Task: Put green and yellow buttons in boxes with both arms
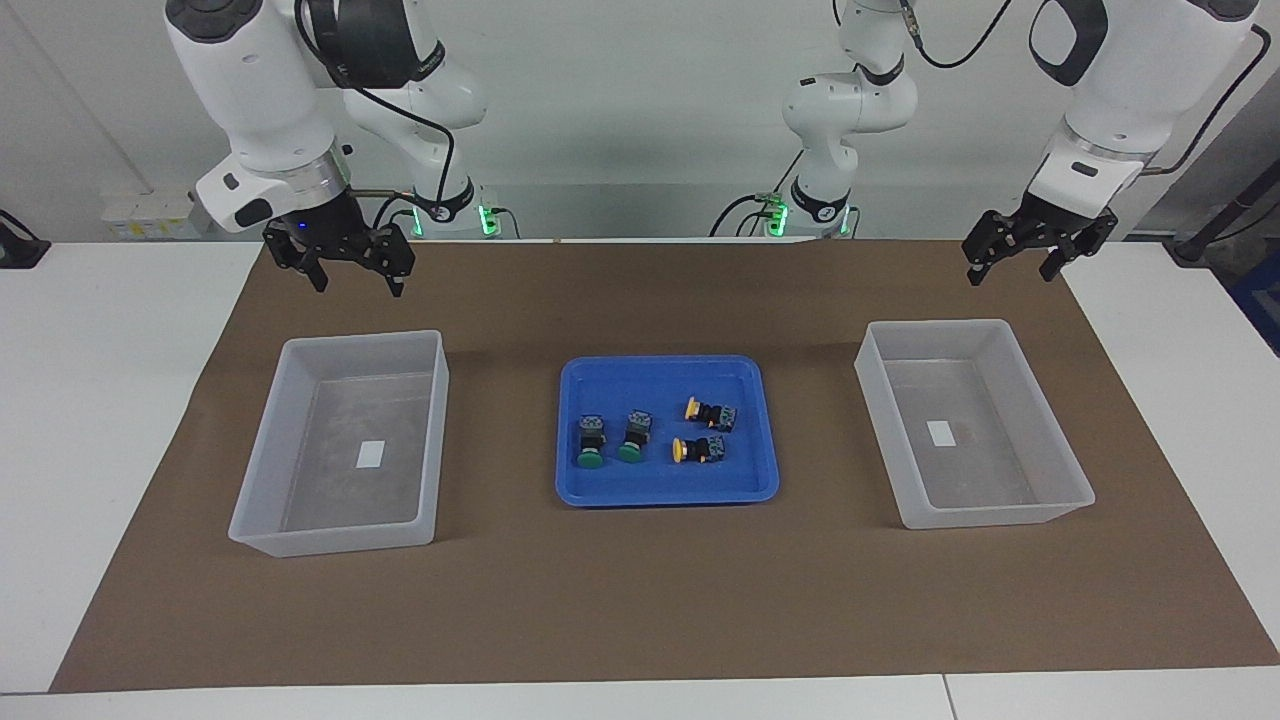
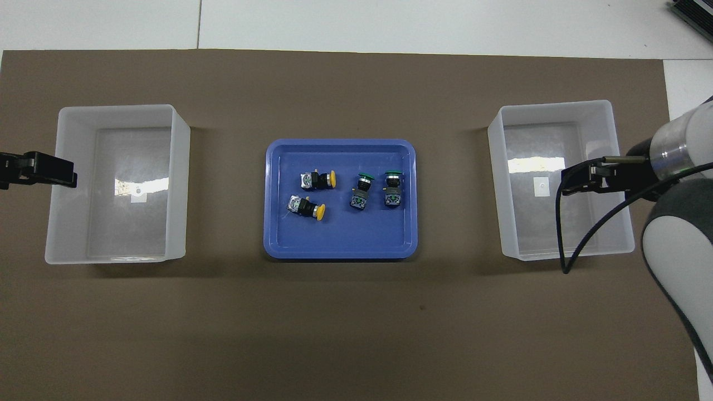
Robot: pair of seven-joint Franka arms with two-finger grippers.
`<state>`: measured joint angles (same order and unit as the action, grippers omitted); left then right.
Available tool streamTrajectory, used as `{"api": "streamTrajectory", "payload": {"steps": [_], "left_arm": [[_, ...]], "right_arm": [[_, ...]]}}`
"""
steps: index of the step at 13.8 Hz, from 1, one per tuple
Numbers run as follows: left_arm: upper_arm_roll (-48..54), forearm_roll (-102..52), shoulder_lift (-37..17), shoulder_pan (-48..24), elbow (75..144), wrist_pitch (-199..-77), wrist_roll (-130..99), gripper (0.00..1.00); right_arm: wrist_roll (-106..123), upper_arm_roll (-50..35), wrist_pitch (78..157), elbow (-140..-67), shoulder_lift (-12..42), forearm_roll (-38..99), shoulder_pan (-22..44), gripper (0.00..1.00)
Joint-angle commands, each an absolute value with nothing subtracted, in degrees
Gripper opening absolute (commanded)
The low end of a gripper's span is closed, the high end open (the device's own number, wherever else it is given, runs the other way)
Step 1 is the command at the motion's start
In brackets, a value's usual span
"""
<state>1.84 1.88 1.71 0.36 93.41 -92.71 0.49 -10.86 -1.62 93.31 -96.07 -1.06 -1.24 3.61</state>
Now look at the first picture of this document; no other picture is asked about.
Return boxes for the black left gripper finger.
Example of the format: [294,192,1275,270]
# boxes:
[962,212,1021,288]
[1042,210,1118,281]

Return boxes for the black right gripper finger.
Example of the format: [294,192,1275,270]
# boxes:
[370,226,416,298]
[263,225,331,294]

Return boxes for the black stand pole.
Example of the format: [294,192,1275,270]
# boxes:
[1172,185,1280,266]

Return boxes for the blue crate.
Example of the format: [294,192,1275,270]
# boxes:
[1228,250,1280,358]

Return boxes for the translucent white plastic box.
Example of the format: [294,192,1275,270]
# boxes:
[855,319,1096,530]
[228,330,451,558]

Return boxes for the blue plastic tray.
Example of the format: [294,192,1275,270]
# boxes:
[555,355,781,508]

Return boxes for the brown table mat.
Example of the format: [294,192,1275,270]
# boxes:
[50,238,1280,693]

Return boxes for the black base cable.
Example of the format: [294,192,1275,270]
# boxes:
[710,150,806,238]
[370,193,417,241]

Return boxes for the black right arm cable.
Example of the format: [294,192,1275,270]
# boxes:
[295,0,457,236]

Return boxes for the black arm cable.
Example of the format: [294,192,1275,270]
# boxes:
[895,0,1273,176]
[295,0,457,236]

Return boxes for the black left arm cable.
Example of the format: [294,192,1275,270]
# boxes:
[895,0,1273,176]

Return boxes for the black flat bracket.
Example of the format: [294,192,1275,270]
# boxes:
[0,208,51,269]

